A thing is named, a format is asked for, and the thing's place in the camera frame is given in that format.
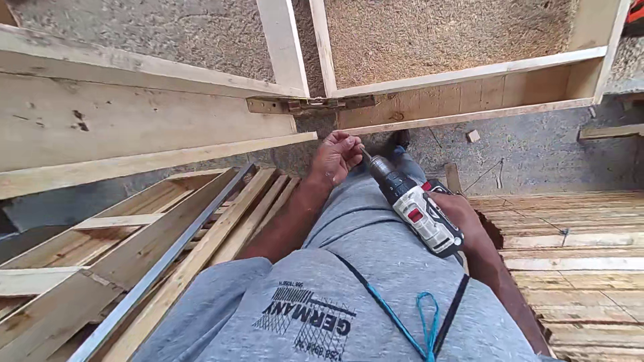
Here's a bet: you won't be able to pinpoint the person's right hand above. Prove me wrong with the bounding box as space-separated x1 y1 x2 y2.
426 190 483 254

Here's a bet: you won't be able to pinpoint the person's left hand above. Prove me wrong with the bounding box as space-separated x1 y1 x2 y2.
311 130 364 188

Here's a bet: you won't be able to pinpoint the white black cordless drill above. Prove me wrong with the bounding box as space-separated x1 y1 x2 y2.
368 155 466 259

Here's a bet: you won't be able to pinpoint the person's right forearm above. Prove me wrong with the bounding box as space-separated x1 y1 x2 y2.
465 226 552 358

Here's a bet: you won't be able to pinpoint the short brown wood piece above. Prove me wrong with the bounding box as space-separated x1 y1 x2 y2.
444 162 463 195

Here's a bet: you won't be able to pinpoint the person's legs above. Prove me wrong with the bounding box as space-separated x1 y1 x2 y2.
347 130 427 184

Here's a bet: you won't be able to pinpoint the narrow wooden plank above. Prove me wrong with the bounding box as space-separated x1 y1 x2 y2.
252 176 302 237

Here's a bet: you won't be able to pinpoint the rusty metal hinge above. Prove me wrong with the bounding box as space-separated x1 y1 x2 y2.
246 95 377 116

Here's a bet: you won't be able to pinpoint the long wooden plank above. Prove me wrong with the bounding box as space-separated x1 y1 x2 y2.
207 174 290 267
102 168 278 362

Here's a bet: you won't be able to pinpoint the person's body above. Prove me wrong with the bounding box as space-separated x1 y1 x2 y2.
128 173 559 362

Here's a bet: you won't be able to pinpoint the stack of wooden boards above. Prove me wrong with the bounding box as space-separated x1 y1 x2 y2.
467 190 644 362

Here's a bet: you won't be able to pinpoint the pale wooden batten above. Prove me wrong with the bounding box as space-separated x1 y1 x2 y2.
579 124 644 141

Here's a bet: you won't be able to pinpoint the grey metal bar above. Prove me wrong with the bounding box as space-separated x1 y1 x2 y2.
66 163 256 362

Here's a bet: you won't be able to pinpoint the wooden crate with crosspieces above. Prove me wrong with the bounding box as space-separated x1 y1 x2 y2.
0 167 239 362

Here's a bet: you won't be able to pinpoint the red and black object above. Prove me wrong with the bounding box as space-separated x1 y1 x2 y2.
623 0 644 37

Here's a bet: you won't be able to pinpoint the blue and black cord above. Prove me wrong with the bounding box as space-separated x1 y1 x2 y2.
332 251 470 362

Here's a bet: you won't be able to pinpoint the wooden frame with inner ledge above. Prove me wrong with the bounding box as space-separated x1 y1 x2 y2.
309 0 631 135

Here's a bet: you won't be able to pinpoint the thin dark wire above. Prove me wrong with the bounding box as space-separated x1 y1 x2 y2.
502 197 570 247

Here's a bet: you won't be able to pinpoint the wooden frame with wide board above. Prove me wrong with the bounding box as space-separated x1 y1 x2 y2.
0 0 319 201

